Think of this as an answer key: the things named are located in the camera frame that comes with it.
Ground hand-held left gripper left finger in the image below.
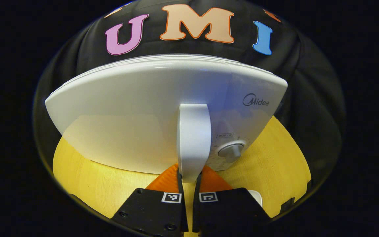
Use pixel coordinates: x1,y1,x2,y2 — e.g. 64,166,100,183
111,164,188,237

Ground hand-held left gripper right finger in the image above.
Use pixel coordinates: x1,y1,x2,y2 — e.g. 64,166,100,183
193,165,270,232

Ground white microwave oven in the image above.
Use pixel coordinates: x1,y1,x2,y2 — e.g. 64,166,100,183
45,54,288,183

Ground white square plate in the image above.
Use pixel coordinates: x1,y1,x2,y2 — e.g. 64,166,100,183
248,190,263,208

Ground black table clamp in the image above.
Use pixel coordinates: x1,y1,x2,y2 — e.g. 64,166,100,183
281,197,296,212

